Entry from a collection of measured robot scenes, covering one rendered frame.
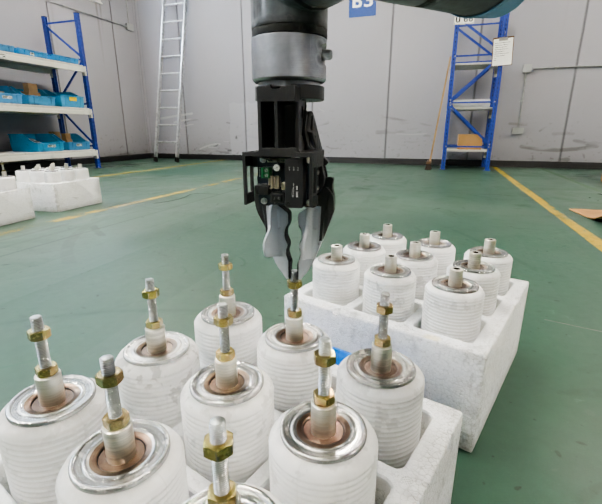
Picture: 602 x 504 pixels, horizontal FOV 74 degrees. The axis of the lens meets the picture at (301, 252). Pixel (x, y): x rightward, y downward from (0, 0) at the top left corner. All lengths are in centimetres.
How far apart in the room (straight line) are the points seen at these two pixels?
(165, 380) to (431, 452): 30
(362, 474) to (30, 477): 29
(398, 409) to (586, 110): 648
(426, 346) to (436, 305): 7
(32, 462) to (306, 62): 44
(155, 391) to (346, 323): 39
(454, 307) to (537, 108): 606
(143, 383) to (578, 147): 658
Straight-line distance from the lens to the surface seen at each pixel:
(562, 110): 673
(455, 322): 71
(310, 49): 42
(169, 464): 37
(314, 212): 45
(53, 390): 46
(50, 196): 303
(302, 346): 50
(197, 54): 785
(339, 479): 36
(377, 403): 44
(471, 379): 70
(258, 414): 42
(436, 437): 51
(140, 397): 51
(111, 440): 37
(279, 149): 39
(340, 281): 79
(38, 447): 45
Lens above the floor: 50
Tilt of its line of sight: 17 degrees down
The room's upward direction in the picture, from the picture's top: straight up
